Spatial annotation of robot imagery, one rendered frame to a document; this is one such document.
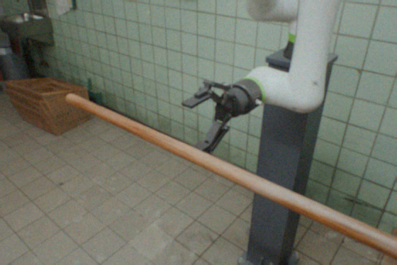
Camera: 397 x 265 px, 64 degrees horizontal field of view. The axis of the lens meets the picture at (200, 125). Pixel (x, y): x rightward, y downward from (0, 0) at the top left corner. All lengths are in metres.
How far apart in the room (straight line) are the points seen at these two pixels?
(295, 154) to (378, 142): 0.67
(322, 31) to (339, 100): 1.04
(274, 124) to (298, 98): 0.45
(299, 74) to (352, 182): 1.29
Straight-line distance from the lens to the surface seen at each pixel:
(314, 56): 0.88
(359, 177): 2.06
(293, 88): 0.91
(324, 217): 0.56
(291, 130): 1.32
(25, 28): 3.80
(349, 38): 1.79
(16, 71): 4.51
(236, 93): 0.85
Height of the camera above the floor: 1.58
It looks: 30 degrees down
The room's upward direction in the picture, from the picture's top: straight up
